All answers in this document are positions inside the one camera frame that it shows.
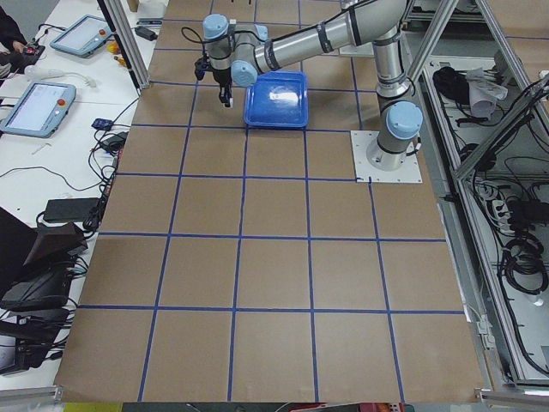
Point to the teach pendant near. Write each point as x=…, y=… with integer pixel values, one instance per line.
x=40, y=110

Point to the person at table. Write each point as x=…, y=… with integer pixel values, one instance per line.
x=12, y=39

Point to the black power adapter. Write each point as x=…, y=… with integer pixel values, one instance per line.
x=69, y=209

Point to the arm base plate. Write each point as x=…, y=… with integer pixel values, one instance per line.
x=373, y=165

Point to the teach pendant far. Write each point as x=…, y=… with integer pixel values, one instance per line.
x=84, y=37

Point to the teach pendant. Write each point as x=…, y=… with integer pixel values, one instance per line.
x=40, y=110
x=84, y=37

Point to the blue plastic tray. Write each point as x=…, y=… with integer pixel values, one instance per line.
x=278, y=100

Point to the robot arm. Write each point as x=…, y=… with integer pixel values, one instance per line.
x=237, y=54

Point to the aluminium frame post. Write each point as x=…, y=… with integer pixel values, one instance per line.
x=116, y=18

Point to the small blue black device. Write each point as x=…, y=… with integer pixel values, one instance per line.
x=102, y=124

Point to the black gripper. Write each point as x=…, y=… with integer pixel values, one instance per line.
x=221, y=76

